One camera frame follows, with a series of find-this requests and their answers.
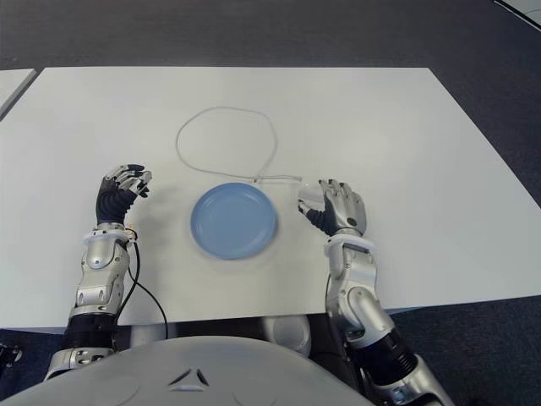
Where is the grey robot torso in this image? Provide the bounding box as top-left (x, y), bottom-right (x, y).
top-left (0, 336), bottom-right (381, 406)

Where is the white charger cable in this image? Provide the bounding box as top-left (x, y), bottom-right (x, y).
top-left (175, 107), bottom-right (303, 184)

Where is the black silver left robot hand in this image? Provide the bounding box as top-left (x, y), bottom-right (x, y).
top-left (95, 162), bottom-right (153, 225)

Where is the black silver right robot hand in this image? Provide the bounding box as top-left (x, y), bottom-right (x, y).
top-left (297, 178), bottom-right (368, 238)

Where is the white side table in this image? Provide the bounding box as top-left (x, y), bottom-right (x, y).
top-left (0, 67), bottom-right (40, 122)

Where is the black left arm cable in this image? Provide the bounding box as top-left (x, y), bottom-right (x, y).
top-left (120, 236), bottom-right (170, 339)

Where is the white charger adapter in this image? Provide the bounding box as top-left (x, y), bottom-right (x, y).
top-left (298, 181), bottom-right (325, 211)

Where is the blue round plate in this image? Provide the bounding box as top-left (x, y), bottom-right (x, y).
top-left (189, 181), bottom-right (281, 261)

